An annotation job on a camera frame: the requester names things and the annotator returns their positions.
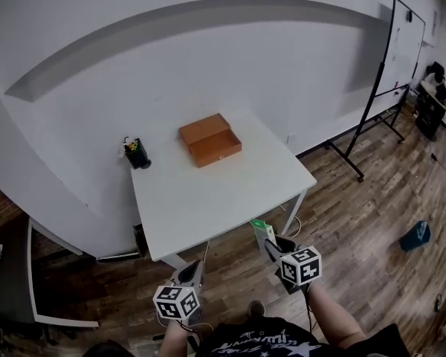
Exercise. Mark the person's shoe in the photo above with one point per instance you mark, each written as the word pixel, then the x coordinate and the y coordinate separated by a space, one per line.
pixel 256 308

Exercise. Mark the white desk frame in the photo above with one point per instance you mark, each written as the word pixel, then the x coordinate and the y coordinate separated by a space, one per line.
pixel 31 273

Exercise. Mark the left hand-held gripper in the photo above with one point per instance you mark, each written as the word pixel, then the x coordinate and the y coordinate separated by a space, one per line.
pixel 186 273

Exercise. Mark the grey round stand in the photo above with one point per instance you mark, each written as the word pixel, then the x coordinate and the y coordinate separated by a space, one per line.
pixel 146 164

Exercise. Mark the white table leg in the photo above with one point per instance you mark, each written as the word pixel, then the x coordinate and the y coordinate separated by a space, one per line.
pixel 174 260
pixel 294 210

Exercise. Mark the black cabinet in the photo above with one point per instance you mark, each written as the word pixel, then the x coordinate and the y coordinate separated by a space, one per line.
pixel 429 114

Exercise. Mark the green and white small item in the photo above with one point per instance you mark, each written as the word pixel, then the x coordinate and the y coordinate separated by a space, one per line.
pixel 262 232

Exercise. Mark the person's right forearm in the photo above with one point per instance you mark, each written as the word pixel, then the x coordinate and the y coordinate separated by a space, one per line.
pixel 334 314

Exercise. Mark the black vase with flowers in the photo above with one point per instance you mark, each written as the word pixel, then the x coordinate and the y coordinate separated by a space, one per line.
pixel 135 152

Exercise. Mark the whiteboard on black stand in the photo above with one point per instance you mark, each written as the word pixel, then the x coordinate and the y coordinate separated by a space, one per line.
pixel 401 50

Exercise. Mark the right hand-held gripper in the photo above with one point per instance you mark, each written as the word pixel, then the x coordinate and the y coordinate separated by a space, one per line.
pixel 301 266

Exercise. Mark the blue bag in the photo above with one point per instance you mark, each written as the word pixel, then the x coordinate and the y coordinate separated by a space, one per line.
pixel 416 234

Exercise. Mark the person's black printed shirt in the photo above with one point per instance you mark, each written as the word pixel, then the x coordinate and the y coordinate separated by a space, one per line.
pixel 267 342

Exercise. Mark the orange wooden box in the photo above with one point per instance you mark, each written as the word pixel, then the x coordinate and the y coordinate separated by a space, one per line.
pixel 204 132

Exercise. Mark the person's left forearm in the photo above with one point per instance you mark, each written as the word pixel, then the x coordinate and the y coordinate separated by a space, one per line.
pixel 176 338

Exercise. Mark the black whiteboard eraser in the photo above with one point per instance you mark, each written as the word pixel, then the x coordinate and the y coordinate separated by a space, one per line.
pixel 409 14

